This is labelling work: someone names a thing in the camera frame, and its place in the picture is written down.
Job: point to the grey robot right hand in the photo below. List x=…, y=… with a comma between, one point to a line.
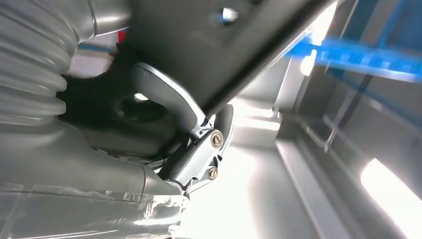
x=82, y=184

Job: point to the red barrier belt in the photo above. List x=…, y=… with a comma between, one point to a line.
x=122, y=37

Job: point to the blue metal rack with worktop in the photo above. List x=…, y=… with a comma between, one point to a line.
x=362, y=57

